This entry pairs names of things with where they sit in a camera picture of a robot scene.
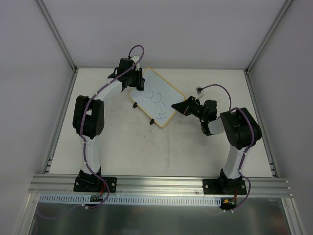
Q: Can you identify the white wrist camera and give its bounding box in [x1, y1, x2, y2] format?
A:
[196, 86, 204, 99]
[129, 56, 142, 71]

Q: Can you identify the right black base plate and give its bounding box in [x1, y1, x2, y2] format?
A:
[202, 177, 247, 195]

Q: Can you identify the aluminium side rail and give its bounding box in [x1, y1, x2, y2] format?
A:
[244, 71, 279, 178]
[41, 69, 78, 174]

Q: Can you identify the left aluminium frame post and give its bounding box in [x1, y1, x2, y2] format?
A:
[35, 0, 77, 72]

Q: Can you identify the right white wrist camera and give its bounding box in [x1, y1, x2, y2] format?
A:
[196, 86, 204, 99]

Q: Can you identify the right aluminium frame post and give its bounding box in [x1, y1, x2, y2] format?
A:
[245, 0, 293, 74]

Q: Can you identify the right aluminium side rail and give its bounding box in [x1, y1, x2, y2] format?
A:
[244, 71, 279, 178]

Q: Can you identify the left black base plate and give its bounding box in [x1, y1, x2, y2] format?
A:
[73, 175, 117, 193]

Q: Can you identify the yellow framed whiteboard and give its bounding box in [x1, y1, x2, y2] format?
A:
[129, 67, 186, 128]

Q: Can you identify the aluminium frame post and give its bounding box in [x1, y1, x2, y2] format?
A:
[245, 0, 293, 74]
[35, 0, 77, 72]

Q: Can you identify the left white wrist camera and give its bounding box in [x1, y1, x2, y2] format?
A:
[129, 56, 142, 71]

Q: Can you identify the white slotted cable duct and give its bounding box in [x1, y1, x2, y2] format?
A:
[38, 193, 222, 207]

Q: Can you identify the aluminium front rail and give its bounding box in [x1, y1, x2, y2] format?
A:
[28, 174, 294, 198]

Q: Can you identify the left aluminium side rail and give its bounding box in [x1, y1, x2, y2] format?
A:
[41, 69, 78, 174]

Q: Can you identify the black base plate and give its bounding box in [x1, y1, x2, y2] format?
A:
[202, 177, 247, 195]
[73, 175, 117, 193]

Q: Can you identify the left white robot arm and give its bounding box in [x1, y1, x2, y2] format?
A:
[72, 56, 145, 192]

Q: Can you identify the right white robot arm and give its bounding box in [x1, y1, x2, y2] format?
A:
[172, 96, 262, 195]

